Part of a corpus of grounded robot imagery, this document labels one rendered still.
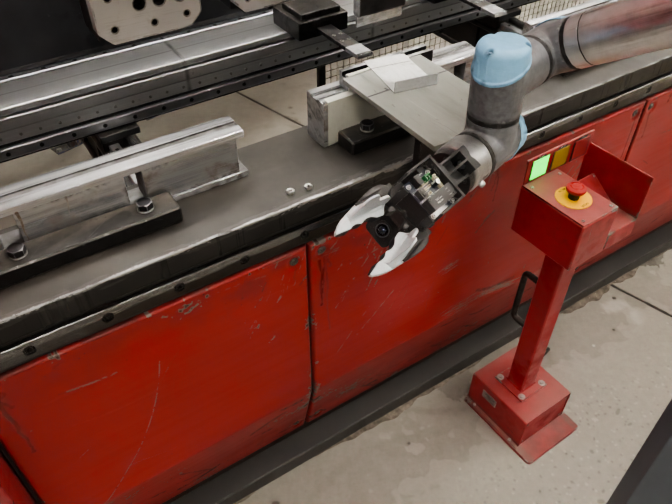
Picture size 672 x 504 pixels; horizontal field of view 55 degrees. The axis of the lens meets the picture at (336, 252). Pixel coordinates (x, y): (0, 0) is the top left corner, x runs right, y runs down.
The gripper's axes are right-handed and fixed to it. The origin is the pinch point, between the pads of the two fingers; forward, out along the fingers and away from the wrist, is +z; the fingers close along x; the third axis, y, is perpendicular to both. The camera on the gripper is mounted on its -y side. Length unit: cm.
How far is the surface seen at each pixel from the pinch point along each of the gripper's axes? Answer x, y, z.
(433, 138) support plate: -6.4, -6.0, -30.3
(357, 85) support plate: -23.5, -16.5, -35.8
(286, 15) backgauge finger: -48, -29, -46
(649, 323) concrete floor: 75, -73, -121
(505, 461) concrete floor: 66, -79, -49
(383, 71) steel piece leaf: -23, -16, -43
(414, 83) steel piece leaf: -16.8, -11.0, -41.1
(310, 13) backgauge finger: -44, -25, -48
